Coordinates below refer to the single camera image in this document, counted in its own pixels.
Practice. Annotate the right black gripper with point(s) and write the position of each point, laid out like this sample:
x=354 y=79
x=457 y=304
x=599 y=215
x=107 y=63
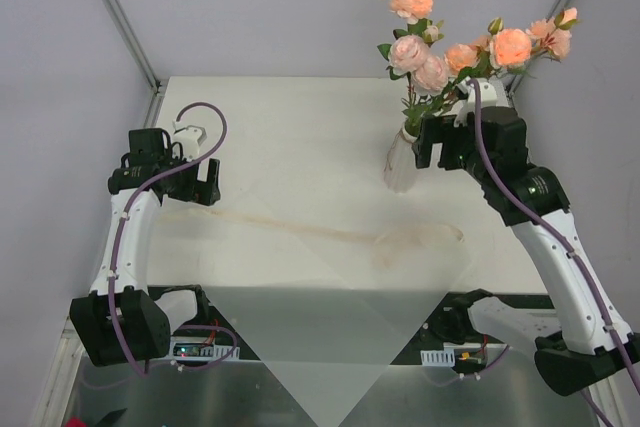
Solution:
x=430 y=142

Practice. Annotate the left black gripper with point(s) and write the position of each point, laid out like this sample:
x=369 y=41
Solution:
x=208 y=182

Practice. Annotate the cream printed ribbon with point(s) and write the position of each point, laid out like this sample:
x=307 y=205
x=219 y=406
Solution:
x=325 y=232

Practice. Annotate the pale pink rose stem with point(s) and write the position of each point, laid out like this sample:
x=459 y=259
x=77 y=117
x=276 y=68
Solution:
x=411 y=58

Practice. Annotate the white wrapping paper sheet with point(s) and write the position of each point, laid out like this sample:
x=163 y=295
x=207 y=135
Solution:
x=328 y=393

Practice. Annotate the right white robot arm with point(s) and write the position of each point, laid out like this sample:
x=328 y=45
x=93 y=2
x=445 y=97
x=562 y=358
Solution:
x=592 y=341

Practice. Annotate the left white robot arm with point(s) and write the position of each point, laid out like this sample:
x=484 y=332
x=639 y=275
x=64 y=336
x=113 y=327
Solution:
x=119 y=320

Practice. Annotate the white ribbed ceramic vase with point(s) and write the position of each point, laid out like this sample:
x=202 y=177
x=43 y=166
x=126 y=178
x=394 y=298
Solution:
x=400 y=173

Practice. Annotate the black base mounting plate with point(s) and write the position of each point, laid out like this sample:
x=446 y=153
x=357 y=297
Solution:
x=450 y=322

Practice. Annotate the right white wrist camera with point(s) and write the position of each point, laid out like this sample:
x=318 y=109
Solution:
x=492 y=93

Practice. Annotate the left aluminium frame post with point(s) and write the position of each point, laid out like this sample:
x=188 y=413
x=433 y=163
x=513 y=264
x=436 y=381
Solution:
x=131 y=41

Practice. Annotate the left white cable duct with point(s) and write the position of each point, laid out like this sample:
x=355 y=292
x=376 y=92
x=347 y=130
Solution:
x=198 y=352

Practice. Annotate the white cable duct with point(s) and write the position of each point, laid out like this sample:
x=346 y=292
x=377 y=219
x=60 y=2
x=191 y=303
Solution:
x=198 y=352
x=449 y=357

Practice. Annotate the right white cable duct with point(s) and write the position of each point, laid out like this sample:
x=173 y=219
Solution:
x=449 y=357

